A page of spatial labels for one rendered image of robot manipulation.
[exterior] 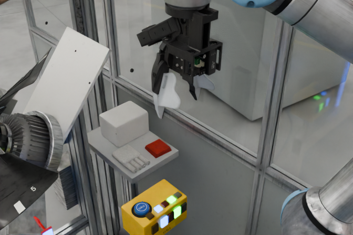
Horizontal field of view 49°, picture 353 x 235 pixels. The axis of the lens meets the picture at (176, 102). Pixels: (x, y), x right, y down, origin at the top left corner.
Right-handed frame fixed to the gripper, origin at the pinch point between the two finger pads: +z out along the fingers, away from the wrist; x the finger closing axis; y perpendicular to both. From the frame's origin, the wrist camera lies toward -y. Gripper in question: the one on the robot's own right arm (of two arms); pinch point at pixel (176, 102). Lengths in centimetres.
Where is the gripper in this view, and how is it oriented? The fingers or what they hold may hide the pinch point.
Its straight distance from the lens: 74.2
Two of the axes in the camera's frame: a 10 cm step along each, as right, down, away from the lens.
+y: 6.9, 4.0, -6.0
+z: -0.1, 8.4, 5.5
